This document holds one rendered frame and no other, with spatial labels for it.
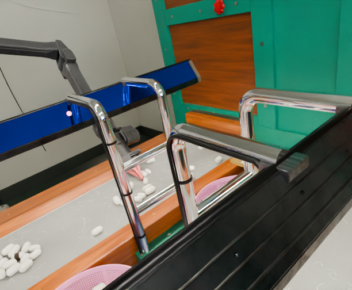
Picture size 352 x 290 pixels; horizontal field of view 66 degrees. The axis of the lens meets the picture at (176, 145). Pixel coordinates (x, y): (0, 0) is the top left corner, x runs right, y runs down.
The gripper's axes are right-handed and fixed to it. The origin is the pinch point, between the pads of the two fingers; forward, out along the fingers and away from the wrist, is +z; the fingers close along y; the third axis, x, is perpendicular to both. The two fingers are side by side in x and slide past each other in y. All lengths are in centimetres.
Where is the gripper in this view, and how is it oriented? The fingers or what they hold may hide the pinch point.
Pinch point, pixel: (141, 177)
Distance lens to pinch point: 98.4
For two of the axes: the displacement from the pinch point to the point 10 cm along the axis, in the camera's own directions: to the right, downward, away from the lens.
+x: -2.4, 5.4, 8.1
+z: 6.1, 7.3, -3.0
